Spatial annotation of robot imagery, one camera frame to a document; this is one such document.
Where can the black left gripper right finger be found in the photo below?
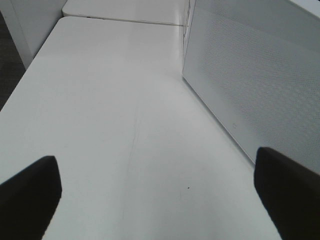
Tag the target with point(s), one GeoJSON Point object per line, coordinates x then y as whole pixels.
{"type": "Point", "coordinates": [290, 193]}

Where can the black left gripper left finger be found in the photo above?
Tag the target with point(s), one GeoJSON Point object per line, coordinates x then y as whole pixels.
{"type": "Point", "coordinates": [29, 199]}

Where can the white microwave door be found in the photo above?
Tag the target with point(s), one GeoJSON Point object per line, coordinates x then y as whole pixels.
{"type": "Point", "coordinates": [256, 65]}

